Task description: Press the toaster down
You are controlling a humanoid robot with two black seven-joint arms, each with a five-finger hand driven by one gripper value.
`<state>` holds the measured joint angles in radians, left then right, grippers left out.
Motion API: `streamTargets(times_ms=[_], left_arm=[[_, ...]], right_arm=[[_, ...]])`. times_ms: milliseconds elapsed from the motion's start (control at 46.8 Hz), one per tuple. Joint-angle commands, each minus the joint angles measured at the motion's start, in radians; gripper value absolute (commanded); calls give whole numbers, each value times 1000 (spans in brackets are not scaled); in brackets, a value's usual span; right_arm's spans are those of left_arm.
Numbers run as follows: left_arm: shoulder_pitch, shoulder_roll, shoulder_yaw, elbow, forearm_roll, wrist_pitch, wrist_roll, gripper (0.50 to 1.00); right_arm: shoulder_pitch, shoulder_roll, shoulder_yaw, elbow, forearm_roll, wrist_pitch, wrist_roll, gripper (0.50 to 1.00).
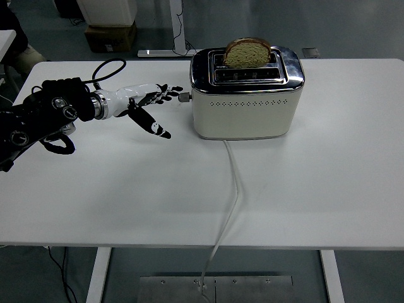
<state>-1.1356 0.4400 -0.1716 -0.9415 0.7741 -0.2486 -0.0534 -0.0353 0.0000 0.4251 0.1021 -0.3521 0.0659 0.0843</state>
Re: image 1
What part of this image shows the black box on floor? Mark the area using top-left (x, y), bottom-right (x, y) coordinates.
top-left (52, 0), bottom-right (83, 19)

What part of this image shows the thin black hanging cable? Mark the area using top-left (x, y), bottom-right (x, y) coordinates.
top-left (172, 0), bottom-right (196, 53)

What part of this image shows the white table leg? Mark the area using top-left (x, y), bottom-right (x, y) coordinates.
top-left (319, 249), bottom-right (345, 303)
top-left (85, 247), bottom-right (112, 303)

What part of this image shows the person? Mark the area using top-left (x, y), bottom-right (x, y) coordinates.
top-left (0, 0), bottom-right (47, 75)

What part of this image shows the cream and chrome toaster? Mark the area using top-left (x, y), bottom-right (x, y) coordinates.
top-left (190, 45), bottom-right (306, 140)

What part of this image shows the white toaster power cord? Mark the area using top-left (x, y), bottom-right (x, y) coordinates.
top-left (199, 139), bottom-right (242, 303)

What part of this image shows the brown bread slice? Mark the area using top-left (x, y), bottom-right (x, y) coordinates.
top-left (223, 37), bottom-right (271, 69)

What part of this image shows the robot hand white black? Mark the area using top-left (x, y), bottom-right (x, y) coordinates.
top-left (107, 82), bottom-right (184, 140)

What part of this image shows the brown cardboard box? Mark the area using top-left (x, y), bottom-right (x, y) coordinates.
top-left (83, 21), bottom-right (138, 54)

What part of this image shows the black cable under table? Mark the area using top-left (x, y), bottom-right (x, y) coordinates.
top-left (47, 247), bottom-right (78, 303)

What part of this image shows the white plastic container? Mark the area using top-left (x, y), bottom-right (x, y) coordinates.
top-left (75, 0), bottom-right (138, 27)

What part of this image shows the white desk leg with foot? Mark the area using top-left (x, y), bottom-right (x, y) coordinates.
top-left (137, 0), bottom-right (198, 59)

